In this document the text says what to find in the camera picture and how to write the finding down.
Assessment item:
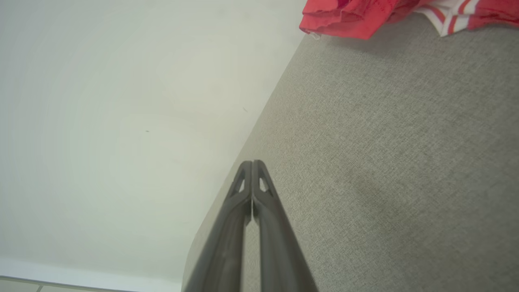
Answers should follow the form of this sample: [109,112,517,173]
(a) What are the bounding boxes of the red white sports jersey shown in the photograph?
[299,0,519,40]

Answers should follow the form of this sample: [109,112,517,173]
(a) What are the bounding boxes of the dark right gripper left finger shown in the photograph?
[183,161,254,292]

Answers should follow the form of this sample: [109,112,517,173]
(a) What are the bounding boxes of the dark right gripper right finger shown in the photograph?
[252,160,319,292]

